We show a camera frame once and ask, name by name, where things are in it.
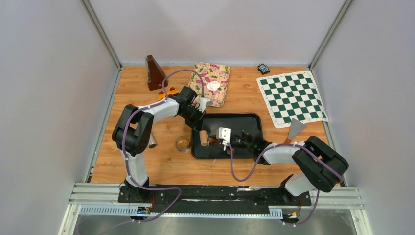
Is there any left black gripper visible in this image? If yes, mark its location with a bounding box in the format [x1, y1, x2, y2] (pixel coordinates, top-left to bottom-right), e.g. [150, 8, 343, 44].
[180, 106, 207, 133]

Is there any wooden pastry roller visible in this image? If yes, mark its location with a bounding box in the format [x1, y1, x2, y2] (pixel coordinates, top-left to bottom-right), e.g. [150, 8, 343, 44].
[199, 130, 219, 147]

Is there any black baking tray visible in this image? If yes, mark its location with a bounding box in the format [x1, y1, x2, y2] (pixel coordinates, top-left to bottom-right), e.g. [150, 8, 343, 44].
[191, 113, 263, 160]

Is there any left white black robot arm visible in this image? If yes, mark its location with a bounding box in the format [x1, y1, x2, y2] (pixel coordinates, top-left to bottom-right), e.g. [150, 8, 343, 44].
[112, 86, 211, 202]

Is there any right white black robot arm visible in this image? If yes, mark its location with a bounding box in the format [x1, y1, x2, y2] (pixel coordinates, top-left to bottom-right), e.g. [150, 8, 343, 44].
[222, 133, 349, 205]

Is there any orange toy car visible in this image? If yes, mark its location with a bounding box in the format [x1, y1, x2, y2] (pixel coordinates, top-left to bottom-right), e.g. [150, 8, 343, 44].
[157, 87, 179, 101]

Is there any floral rectangular tray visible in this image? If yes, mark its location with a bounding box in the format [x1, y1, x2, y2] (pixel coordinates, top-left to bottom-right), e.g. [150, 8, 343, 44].
[188, 62, 231, 108]

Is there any silver glitter tube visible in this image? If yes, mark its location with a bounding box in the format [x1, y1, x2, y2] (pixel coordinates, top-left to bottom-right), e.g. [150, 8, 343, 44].
[148, 133, 157, 148]

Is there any green white chess mat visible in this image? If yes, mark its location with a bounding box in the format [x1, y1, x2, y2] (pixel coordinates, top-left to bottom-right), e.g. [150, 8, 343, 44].
[256, 70, 329, 129]

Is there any brown wooden metronome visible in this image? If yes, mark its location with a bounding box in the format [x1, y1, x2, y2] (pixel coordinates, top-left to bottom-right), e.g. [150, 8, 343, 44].
[145, 55, 166, 91]

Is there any small blue black toy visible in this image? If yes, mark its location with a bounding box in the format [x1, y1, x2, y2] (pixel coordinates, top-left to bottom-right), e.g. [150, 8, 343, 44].
[257, 63, 270, 75]

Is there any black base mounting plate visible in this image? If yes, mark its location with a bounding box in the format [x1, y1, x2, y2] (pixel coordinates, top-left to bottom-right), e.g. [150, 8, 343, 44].
[118, 185, 311, 214]

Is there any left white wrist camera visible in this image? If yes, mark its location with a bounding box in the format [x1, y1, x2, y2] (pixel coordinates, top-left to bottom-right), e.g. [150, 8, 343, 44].
[195, 97, 213, 113]

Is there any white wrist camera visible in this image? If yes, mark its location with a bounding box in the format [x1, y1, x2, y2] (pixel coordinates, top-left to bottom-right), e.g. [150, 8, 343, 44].
[216, 127, 231, 151]
[195, 97, 213, 113]

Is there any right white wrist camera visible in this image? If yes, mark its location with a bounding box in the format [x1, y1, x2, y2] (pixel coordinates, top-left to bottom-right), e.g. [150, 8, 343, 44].
[216, 127, 231, 151]

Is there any round metal cutter ring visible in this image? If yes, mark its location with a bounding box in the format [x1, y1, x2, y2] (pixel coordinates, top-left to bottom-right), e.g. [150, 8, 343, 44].
[175, 136, 191, 153]

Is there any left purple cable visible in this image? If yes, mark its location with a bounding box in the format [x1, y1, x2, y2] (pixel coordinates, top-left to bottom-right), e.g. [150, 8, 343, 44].
[121, 69, 206, 224]

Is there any purple cable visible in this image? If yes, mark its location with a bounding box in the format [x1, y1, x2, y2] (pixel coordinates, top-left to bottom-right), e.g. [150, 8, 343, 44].
[121, 69, 206, 224]
[228, 142, 344, 227]

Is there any wooden handled metal scraper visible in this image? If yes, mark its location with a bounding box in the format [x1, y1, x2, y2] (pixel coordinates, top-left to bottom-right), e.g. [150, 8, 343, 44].
[284, 118, 307, 143]

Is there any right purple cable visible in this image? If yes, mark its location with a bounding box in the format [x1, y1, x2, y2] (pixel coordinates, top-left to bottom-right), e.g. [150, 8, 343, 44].
[228, 142, 344, 227]

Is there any aluminium frame rail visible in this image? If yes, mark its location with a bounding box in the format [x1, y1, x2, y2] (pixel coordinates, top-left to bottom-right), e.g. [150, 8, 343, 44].
[59, 183, 372, 235]

